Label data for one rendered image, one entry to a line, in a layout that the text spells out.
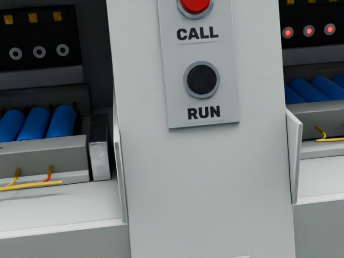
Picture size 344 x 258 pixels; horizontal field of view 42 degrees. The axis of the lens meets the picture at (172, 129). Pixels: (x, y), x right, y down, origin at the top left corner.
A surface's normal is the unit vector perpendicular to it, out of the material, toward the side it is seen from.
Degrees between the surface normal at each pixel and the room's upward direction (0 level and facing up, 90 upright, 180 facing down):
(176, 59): 90
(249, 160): 90
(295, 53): 109
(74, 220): 19
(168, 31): 90
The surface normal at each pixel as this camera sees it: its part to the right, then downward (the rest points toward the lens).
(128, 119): 0.10, 0.07
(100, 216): -0.05, -0.92
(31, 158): 0.12, 0.39
